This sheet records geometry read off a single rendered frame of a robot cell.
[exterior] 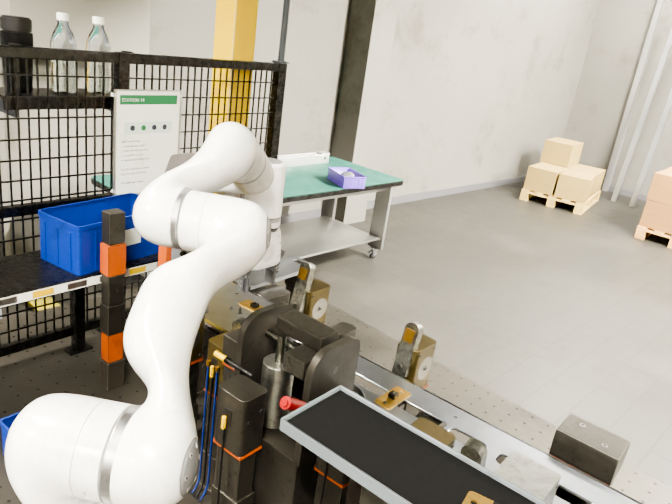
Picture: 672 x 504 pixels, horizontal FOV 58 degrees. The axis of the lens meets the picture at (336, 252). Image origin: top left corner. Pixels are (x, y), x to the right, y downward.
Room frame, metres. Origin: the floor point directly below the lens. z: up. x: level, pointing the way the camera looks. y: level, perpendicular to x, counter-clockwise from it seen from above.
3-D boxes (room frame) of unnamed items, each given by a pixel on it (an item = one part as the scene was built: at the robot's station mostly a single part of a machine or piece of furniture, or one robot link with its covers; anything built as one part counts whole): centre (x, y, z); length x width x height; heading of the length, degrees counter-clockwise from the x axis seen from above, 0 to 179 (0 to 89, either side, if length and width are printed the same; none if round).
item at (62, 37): (1.66, 0.79, 1.53); 0.07 x 0.07 x 0.20
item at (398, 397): (1.08, -0.16, 1.01); 0.08 x 0.04 x 0.01; 143
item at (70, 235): (1.54, 0.62, 1.09); 0.30 x 0.17 x 0.13; 151
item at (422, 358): (1.27, -0.22, 0.87); 0.12 x 0.07 x 0.35; 143
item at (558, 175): (7.76, -2.77, 0.35); 1.25 x 0.95 x 0.71; 139
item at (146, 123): (1.77, 0.60, 1.30); 0.23 x 0.02 x 0.31; 143
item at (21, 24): (1.57, 0.86, 1.52); 0.07 x 0.07 x 0.18
